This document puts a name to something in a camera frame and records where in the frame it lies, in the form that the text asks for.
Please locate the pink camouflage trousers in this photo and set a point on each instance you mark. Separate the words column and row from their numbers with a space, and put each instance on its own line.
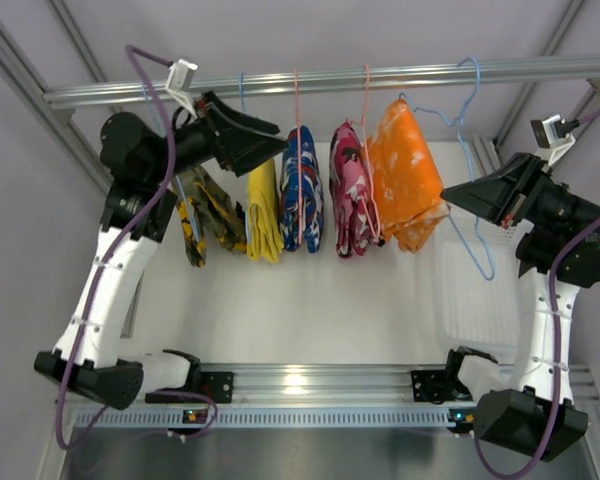
column 356, row 222

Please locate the blue camouflage trousers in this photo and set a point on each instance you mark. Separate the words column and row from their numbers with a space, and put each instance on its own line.
column 313, row 195

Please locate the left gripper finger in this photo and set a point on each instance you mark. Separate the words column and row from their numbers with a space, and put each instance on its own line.
column 247, row 157
column 224, row 118

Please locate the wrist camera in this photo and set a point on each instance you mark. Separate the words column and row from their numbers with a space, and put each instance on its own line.
column 181, row 73
column 554, row 137

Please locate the blue wire hanger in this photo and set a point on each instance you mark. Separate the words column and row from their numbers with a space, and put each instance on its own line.
column 457, row 125

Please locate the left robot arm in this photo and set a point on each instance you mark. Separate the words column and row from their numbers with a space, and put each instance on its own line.
column 138, row 207

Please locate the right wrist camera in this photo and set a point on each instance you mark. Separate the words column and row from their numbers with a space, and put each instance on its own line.
column 554, row 137

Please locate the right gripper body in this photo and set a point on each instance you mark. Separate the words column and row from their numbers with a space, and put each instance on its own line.
column 523, row 190

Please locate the aluminium hanging rail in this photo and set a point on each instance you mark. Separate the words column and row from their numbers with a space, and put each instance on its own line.
column 516, row 70

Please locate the grey slotted cable duct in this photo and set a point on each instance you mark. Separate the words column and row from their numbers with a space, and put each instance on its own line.
column 278, row 417

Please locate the left aluminium frame post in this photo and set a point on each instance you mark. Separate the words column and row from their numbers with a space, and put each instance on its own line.
column 50, row 198

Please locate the front aluminium rail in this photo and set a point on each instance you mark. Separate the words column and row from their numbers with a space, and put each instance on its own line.
column 297, row 385

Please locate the blue hanger with yellow trousers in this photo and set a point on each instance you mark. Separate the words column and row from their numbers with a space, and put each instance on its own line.
column 242, row 92

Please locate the yellow trousers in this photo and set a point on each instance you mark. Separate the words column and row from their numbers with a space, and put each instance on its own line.
column 264, row 239

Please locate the white plastic basket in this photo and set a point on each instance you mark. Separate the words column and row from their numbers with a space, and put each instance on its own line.
column 478, row 302

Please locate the blue hanger with camouflage trousers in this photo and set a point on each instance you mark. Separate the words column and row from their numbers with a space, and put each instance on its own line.
column 177, row 180

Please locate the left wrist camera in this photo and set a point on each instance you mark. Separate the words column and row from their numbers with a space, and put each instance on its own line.
column 181, row 73

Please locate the right aluminium frame post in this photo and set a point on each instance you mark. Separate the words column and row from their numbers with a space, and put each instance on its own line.
column 567, row 80

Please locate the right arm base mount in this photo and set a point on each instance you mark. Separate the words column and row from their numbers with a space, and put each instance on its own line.
column 431, row 386

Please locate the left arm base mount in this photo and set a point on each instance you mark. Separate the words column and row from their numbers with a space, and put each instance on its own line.
column 215, row 385

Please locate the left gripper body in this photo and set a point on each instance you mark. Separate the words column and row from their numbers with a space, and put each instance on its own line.
column 215, row 136

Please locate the orange trousers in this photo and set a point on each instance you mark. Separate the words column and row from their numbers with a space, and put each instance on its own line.
column 407, row 184

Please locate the green camouflage trousers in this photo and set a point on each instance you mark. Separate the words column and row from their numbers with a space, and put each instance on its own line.
column 218, row 217

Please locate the aluminium frame post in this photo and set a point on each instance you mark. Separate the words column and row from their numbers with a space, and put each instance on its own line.
column 567, row 80
column 50, row 198

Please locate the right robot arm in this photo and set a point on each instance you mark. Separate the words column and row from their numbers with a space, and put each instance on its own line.
column 532, row 412

